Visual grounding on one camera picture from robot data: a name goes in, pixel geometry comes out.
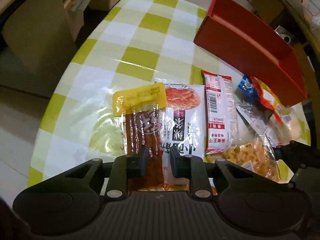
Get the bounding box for white noodle snack pack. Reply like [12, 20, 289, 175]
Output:
[155, 78, 206, 191]

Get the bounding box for red white barcode snack pack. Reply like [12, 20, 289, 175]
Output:
[201, 70, 239, 154]

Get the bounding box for clear bag yellow crackers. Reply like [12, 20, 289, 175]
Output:
[206, 132, 281, 183]

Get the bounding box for silver white foil pouch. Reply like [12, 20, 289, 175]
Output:
[236, 102, 281, 147]

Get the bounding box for spicy stick pack yellow label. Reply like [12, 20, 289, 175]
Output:
[112, 83, 167, 191]

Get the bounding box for red yellow snack bag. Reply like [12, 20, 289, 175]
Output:
[250, 76, 284, 124]

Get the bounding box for blue snack packet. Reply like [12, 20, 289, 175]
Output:
[238, 75, 259, 103]

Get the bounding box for clear bag round bread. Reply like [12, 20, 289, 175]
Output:
[268, 105, 301, 145]

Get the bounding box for silver foil bag on floor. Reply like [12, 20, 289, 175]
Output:
[275, 26, 292, 43]

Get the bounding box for green checked tablecloth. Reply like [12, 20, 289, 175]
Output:
[28, 0, 310, 186]

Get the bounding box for red cardboard box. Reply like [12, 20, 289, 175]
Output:
[194, 0, 308, 107]

